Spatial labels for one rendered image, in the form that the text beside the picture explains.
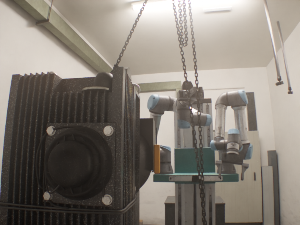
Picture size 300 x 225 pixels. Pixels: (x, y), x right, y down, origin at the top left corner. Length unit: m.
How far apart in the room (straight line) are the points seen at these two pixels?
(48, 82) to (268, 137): 3.80
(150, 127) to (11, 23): 1.49
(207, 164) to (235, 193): 2.06
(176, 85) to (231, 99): 2.50
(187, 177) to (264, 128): 2.71
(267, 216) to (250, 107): 1.87
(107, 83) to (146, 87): 3.40
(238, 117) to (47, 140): 1.33
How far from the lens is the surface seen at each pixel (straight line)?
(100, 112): 0.81
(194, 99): 1.11
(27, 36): 2.27
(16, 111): 0.98
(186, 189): 1.97
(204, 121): 1.30
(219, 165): 1.39
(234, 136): 1.45
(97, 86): 0.83
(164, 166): 1.74
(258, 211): 4.02
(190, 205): 2.00
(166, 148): 1.74
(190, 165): 1.87
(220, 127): 1.62
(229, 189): 3.85
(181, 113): 1.23
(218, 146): 1.57
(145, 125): 1.31
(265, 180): 3.96
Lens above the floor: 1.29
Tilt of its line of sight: 11 degrees up
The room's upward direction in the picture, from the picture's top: straight up
